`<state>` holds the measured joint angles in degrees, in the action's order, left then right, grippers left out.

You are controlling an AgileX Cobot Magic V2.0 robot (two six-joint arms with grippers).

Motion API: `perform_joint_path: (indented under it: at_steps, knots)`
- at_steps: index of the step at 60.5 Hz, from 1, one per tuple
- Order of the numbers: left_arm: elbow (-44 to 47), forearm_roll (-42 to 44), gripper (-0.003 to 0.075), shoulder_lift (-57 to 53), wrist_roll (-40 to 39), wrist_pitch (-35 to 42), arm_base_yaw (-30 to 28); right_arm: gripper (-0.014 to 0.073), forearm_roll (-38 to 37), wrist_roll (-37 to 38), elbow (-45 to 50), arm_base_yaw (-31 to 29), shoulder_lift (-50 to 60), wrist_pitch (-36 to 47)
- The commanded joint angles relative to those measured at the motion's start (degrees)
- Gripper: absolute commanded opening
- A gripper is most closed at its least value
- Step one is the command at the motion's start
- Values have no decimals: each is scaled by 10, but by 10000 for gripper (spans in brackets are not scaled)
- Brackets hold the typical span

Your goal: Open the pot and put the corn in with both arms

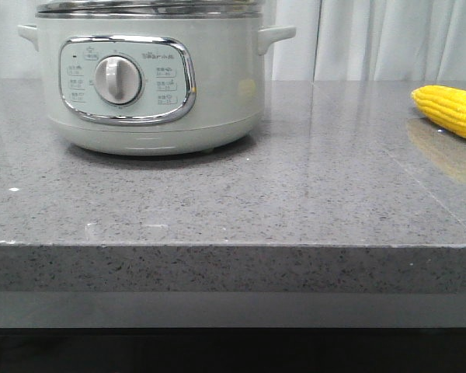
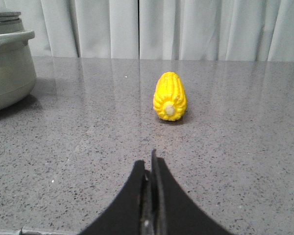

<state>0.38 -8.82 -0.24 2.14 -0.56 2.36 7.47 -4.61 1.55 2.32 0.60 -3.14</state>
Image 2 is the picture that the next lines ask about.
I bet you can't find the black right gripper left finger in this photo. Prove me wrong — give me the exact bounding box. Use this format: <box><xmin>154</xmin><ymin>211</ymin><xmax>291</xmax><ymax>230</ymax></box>
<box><xmin>81</xmin><ymin>160</ymin><xmax>145</xmax><ymax>235</ymax></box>

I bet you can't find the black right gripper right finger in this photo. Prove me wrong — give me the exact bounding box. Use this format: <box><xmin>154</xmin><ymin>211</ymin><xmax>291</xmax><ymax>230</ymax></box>
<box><xmin>151</xmin><ymin>149</ymin><xmax>231</xmax><ymax>235</ymax></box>

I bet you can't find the yellow toy corn cob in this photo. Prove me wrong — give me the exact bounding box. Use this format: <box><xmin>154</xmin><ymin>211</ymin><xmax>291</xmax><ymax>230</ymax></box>
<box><xmin>153</xmin><ymin>72</ymin><xmax>187</xmax><ymax>121</ymax></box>

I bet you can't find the pale green electric cooking pot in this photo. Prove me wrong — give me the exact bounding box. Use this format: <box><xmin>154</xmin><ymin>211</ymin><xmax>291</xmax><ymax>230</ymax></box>
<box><xmin>0</xmin><ymin>19</ymin><xmax>36</xmax><ymax>110</ymax></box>

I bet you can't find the white pleated curtain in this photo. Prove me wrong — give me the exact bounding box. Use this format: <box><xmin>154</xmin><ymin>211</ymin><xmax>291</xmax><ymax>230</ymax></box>
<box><xmin>5</xmin><ymin>0</ymin><xmax>294</xmax><ymax>61</ymax></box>

